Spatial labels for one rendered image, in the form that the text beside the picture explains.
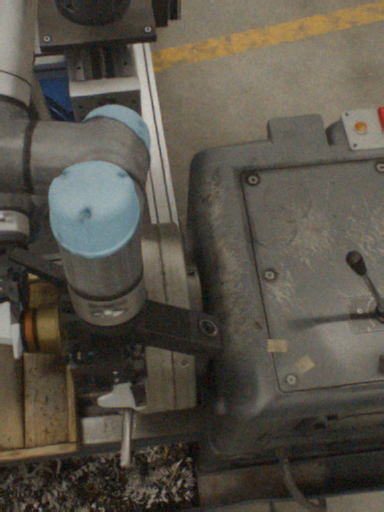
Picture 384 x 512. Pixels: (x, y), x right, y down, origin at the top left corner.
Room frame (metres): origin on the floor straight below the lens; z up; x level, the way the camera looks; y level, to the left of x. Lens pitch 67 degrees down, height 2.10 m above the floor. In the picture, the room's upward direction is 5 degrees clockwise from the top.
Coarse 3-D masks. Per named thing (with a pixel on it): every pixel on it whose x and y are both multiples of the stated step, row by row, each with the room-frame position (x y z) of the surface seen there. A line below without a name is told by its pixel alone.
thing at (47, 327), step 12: (24, 312) 0.31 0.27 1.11; (36, 312) 0.31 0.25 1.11; (48, 312) 0.31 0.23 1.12; (24, 324) 0.28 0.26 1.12; (36, 324) 0.29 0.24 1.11; (48, 324) 0.29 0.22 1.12; (60, 324) 0.29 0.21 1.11; (24, 336) 0.27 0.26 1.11; (36, 336) 0.27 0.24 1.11; (48, 336) 0.27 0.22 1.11; (60, 336) 0.27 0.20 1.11; (24, 348) 0.25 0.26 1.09; (36, 348) 0.25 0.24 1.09; (48, 348) 0.25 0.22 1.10; (60, 348) 0.25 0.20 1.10
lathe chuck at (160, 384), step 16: (144, 240) 0.41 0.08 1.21; (144, 256) 0.37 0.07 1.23; (160, 256) 0.38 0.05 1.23; (144, 272) 0.35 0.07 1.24; (160, 272) 0.35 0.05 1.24; (160, 288) 0.32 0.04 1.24; (160, 352) 0.23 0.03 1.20; (160, 368) 0.22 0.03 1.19; (160, 384) 0.20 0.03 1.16; (160, 400) 0.18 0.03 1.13
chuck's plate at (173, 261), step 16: (160, 224) 0.46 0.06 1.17; (160, 240) 0.41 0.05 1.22; (176, 240) 0.41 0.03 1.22; (176, 256) 0.38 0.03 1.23; (176, 272) 0.35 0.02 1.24; (176, 288) 0.32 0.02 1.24; (176, 304) 0.30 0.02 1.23; (176, 352) 0.24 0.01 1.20; (176, 368) 0.22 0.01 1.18; (192, 368) 0.22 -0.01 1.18; (176, 384) 0.20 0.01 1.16; (192, 384) 0.20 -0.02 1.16; (176, 400) 0.18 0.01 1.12; (192, 400) 0.19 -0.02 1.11
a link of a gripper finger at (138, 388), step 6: (138, 372) 0.15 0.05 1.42; (138, 378) 0.15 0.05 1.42; (144, 378) 0.15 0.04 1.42; (132, 384) 0.14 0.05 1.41; (138, 384) 0.14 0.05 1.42; (144, 384) 0.14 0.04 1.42; (132, 390) 0.14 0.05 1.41; (138, 390) 0.14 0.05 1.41; (144, 390) 0.14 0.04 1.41; (132, 396) 0.13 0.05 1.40; (138, 396) 0.13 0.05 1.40; (144, 396) 0.13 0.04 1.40; (138, 402) 0.13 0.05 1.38; (144, 402) 0.13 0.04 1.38
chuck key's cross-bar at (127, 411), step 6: (126, 408) 0.13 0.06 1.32; (126, 414) 0.12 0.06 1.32; (126, 420) 0.12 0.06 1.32; (126, 426) 0.11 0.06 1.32; (126, 432) 0.10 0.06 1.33; (126, 438) 0.10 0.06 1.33; (126, 444) 0.09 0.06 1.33; (126, 450) 0.08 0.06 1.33; (126, 456) 0.07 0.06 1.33; (126, 462) 0.07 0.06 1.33
